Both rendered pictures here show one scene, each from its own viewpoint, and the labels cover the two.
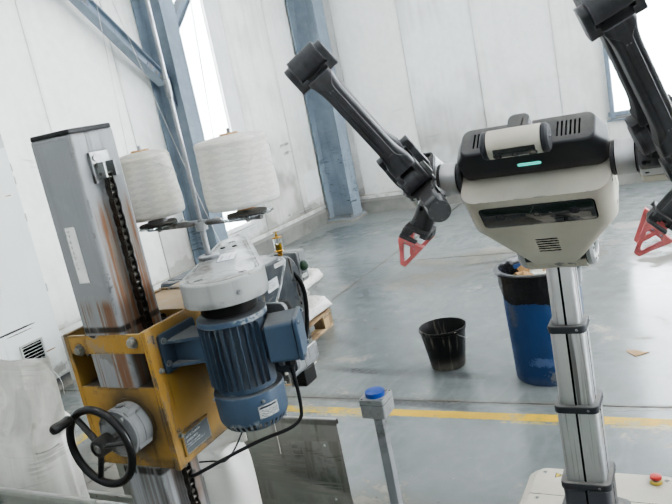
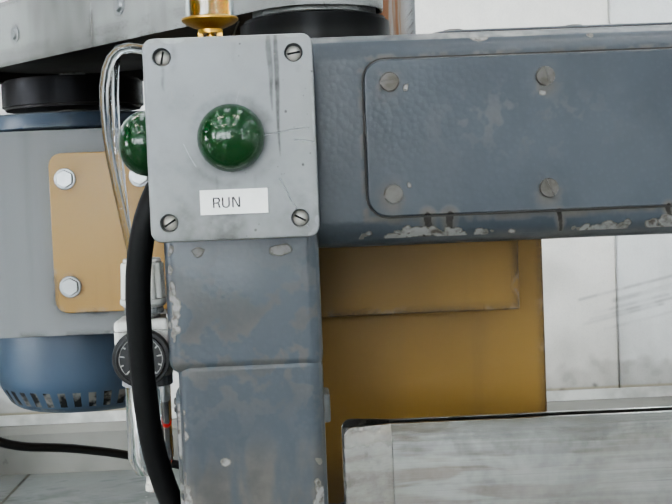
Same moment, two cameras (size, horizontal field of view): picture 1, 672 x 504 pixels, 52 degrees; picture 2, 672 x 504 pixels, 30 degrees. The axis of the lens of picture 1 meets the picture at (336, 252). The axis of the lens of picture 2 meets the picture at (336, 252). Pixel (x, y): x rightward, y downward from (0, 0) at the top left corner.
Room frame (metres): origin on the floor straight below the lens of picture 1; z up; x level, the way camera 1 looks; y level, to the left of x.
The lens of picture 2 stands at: (2.45, -0.12, 1.26)
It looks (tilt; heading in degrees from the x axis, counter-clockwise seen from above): 3 degrees down; 149
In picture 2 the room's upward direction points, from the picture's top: 2 degrees counter-clockwise
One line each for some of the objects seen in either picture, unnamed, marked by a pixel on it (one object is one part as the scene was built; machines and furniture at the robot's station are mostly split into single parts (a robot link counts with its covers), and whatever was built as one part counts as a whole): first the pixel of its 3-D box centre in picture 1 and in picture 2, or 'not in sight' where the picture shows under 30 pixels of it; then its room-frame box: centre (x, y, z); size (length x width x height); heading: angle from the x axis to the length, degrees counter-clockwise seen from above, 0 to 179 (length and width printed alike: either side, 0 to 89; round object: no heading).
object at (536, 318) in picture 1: (545, 318); not in sight; (3.67, -1.08, 0.32); 0.51 x 0.48 x 0.65; 151
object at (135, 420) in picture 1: (125, 428); not in sight; (1.37, 0.51, 1.14); 0.11 x 0.06 x 0.11; 61
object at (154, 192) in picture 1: (148, 184); not in sight; (1.66, 0.41, 1.61); 0.15 x 0.14 x 0.17; 61
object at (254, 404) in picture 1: (244, 366); (81, 259); (1.40, 0.24, 1.21); 0.15 x 0.15 x 0.25
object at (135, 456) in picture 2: not in sight; (149, 428); (1.68, 0.19, 1.11); 0.03 x 0.03 x 0.06
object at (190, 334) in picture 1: (195, 344); not in sight; (1.41, 0.33, 1.27); 0.12 x 0.09 x 0.09; 151
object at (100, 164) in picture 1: (104, 165); not in sight; (1.42, 0.42, 1.68); 0.05 x 0.03 x 0.06; 151
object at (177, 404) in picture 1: (169, 371); (361, 279); (1.54, 0.44, 1.18); 0.34 x 0.25 x 0.31; 151
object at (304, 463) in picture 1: (220, 464); not in sight; (2.31, 0.56, 0.53); 1.05 x 0.02 x 0.41; 61
